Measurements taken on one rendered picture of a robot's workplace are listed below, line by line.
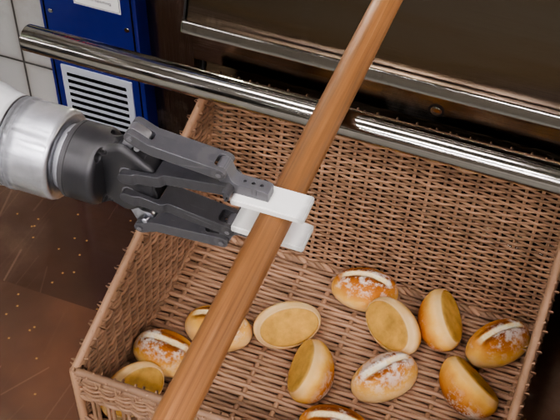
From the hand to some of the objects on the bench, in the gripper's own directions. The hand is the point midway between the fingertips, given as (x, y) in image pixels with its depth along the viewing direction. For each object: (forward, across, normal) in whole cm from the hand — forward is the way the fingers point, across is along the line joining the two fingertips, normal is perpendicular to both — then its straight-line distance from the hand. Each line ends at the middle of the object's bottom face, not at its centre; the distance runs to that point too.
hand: (272, 214), depth 109 cm
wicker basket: (-2, +62, -28) cm, 68 cm away
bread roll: (+4, +60, -34) cm, 69 cm away
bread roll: (-8, +61, -28) cm, 67 cm away
